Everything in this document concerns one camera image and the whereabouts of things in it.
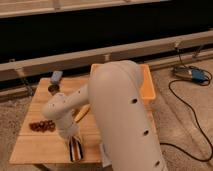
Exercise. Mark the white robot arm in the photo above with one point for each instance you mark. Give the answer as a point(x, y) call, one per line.
point(125, 129)

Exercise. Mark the blue grey cloth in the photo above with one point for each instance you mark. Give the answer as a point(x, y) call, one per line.
point(104, 157)

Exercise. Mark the striped eraser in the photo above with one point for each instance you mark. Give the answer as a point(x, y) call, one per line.
point(75, 150)

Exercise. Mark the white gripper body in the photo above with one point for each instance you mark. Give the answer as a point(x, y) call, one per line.
point(67, 128)

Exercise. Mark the dark metal can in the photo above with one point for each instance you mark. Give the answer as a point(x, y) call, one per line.
point(54, 88)

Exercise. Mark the yellow wooden tray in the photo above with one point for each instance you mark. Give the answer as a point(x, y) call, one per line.
point(147, 85)

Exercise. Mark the bunch of red grapes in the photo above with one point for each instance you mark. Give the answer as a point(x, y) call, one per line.
point(42, 126)

